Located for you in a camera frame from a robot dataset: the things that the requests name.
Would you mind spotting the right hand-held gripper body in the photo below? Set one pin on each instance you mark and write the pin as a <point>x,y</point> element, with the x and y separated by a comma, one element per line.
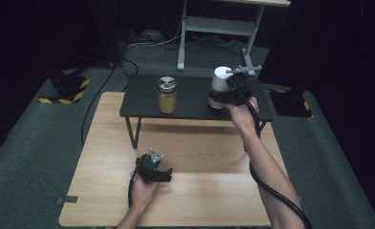
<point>240,86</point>

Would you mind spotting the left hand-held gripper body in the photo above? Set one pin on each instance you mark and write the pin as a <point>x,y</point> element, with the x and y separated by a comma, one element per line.
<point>148,167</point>

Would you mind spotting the white glass jar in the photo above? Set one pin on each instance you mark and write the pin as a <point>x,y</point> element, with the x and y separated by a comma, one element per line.
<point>219,82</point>

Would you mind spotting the black shelf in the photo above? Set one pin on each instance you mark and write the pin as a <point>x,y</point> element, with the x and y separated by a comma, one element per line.
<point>191,95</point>

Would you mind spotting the person's left hand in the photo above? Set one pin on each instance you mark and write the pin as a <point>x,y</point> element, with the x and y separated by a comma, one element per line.
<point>143,194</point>

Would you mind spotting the person's right hand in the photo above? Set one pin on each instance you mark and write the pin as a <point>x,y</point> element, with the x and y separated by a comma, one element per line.
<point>242,116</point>

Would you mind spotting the tan jar with silver lid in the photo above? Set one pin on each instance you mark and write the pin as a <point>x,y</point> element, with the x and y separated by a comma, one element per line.
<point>167,101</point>

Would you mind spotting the yellow black striped base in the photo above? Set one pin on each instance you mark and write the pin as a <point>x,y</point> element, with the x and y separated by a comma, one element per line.
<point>291,103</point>
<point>68,89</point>

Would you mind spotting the grey metal stand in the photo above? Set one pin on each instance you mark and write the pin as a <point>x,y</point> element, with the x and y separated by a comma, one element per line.
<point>220,26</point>

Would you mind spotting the grey tape strip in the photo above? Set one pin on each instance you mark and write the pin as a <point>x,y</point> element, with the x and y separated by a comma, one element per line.
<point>66,199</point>

